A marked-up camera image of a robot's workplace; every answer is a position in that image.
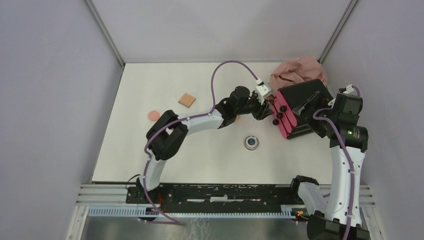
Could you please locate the pink crumpled cloth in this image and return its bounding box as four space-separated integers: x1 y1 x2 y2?
269 55 328 97

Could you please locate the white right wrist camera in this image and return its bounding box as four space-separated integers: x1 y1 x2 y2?
338 84 362 97

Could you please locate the pink top drawer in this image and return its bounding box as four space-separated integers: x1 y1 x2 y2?
276 91 298 129

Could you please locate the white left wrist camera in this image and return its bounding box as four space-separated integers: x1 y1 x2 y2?
254 78 273 105

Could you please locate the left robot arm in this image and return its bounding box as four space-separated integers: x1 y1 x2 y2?
138 84 273 204

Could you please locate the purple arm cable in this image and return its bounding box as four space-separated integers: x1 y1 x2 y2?
142 60 263 226
312 84 363 240

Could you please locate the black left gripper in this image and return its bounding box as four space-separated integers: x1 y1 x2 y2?
235 92 275 122

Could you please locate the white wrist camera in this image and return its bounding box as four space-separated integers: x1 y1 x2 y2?
338 84 362 97
254 78 273 105

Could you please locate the round pink powder puff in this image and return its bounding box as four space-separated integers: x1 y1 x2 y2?
148 110 161 122

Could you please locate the square tan makeup sponge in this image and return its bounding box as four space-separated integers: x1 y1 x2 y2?
178 93 196 108

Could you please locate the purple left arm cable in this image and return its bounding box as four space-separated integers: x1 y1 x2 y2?
142 60 263 226

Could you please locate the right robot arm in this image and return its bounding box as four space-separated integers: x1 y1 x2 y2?
288 91 371 240

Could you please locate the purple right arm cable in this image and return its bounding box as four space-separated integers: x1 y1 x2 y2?
312 84 363 240

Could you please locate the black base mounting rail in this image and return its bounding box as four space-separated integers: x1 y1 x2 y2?
125 183 303 214

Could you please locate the black drawer organizer case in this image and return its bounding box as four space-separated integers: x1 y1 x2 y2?
271 79 334 140

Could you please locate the aluminium frame rail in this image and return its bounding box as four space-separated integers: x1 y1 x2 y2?
66 180 381 240

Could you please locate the round clear powder jar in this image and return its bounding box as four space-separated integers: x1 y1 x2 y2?
244 135 260 151

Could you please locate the pink drawer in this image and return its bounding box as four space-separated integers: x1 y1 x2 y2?
272 105 289 139
274 98 293 137
276 91 298 129

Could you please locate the pink bottom drawer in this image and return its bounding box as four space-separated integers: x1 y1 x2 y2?
272 105 289 139

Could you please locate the pink middle drawer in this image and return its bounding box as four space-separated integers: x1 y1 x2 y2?
274 98 293 137

